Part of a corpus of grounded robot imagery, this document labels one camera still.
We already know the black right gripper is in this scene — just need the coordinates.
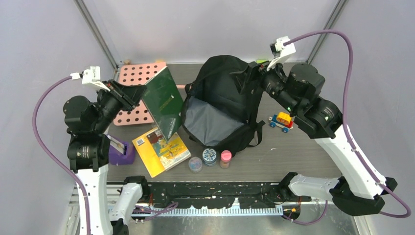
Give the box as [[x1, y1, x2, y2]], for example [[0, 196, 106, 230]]
[[228, 54, 299, 114]]

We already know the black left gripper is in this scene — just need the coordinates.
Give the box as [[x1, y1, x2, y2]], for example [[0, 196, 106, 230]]
[[92, 79, 146, 134]]

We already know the dark green book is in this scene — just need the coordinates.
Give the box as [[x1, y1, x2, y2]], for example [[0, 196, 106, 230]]
[[142, 66, 184, 141]]

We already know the black backpack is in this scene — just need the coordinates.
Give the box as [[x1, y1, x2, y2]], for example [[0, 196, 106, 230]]
[[181, 55, 265, 155]]

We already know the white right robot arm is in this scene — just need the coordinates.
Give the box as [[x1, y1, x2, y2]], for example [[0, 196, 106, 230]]
[[230, 62, 397, 216]]

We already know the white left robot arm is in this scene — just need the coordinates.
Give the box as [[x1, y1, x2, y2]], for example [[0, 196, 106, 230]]
[[63, 80, 150, 235]]

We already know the pink perforated board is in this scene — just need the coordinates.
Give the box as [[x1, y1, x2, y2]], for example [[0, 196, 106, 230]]
[[114, 62, 166, 126]]

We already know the colourful toy block car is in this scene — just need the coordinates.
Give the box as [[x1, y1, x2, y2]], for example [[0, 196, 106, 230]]
[[268, 112, 294, 133]]

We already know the purple card holder box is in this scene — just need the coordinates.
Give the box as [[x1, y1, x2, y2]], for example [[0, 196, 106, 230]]
[[107, 135, 136, 165]]

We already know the yellow illustrated book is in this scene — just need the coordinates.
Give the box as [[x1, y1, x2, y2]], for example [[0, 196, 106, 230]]
[[132, 127, 191, 178]]

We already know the pink lid jar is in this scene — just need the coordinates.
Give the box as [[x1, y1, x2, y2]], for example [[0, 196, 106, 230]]
[[220, 150, 232, 169]]

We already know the blue patterned lid jar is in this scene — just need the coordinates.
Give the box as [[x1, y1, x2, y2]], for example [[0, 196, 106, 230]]
[[202, 148, 217, 166]]

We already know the clear jar of beads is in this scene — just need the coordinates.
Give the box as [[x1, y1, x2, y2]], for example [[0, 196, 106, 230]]
[[188, 157, 203, 173]]

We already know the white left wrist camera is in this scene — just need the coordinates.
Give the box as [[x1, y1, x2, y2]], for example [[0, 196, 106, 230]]
[[70, 66, 110, 91]]

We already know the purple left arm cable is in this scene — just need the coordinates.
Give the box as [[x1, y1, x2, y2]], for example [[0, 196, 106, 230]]
[[31, 76, 179, 235]]

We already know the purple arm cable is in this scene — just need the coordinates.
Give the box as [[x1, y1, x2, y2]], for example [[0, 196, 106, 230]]
[[31, 76, 179, 235], [282, 29, 412, 225]]

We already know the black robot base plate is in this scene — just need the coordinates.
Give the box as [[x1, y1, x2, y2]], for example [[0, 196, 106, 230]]
[[118, 181, 312, 210]]

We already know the aluminium frame rail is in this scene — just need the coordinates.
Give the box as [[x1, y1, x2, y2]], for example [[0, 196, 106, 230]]
[[68, 183, 366, 218]]

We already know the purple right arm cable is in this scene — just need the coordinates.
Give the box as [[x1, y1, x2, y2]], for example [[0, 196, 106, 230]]
[[282, 29, 412, 225]]

